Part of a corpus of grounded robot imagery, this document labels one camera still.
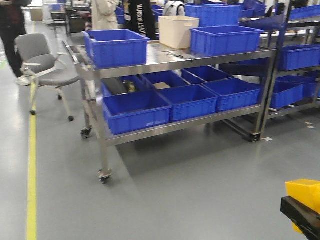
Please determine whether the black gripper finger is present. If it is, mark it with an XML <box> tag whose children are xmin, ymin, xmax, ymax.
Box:
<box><xmin>280</xmin><ymin>196</ymin><xmax>320</xmax><ymax>240</ymax></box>

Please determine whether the yellow toy brick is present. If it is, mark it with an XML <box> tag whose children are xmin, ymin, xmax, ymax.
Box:
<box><xmin>285</xmin><ymin>178</ymin><xmax>320</xmax><ymax>234</ymax></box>

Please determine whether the blue bin rack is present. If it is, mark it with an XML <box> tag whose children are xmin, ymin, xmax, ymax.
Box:
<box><xmin>242</xmin><ymin>0</ymin><xmax>320</xmax><ymax>142</ymax></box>

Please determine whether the blue bin lower front right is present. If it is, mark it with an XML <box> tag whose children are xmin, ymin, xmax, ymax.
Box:
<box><xmin>202</xmin><ymin>78</ymin><xmax>261</xmax><ymax>112</ymax></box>

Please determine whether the blue bin lower front middle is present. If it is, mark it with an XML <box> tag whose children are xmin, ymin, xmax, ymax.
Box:
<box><xmin>158</xmin><ymin>84</ymin><xmax>218</xmax><ymax>123</ymax></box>

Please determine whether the blue bin lower front left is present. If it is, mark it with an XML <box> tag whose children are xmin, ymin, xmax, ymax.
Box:
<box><xmin>103</xmin><ymin>90</ymin><xmax>172</xmax><ymax>135</ymax></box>

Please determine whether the cream plastic bin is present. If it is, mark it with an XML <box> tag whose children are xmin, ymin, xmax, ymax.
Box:
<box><xmin>158</xmin><ymin>15</ymin><xmax>200</xmax><ymax>50</ymax></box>

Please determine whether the blue target bin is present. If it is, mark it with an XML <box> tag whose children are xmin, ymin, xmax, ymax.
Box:
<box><xmin>82</xmin><ymin>29</ymin><xmax>150</xmax><ymax>69</ymax></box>

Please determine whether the stainless steel cart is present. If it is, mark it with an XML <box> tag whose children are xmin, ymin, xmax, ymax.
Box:
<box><xmin>63</xmin><ymin>41</ymin><xmax>277</xmax><ymax>184</ymax></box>

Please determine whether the large blue crate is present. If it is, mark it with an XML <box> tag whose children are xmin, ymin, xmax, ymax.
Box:
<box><xmin>190</xmin><ymin>25</ymin><xmax>263</xmax><ymax>57</ymax></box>

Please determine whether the white humanoid robot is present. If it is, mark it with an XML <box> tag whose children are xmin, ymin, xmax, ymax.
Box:
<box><xmin>163</xmin><ymin>0</ymin><xmax>186</xmax><ymax>16</ymax></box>

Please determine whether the person in black clothes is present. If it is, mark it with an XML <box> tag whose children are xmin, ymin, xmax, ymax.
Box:
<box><xmin>122</xmin><ymin>0</ymin><xmax>157</xmax><ymax>41</ymax></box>

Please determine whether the person in beige coat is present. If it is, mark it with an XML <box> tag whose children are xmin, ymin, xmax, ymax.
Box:
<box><xmin>91</xmin><ymin>0</ymin><xmax>120</xmax><ymax>31</ymax></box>

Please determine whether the grey office chair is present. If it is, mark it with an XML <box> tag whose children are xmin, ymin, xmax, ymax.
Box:
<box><xmin>15</xmin><ymin>33</ymin><xmax>81</xmax><ymax>122</ymax></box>

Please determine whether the person in dark left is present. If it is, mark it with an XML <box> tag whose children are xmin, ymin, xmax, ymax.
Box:
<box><xmin>0</xmin><ymin>0</ymin><xmax>31</xmax><ymax>87</ymax></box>

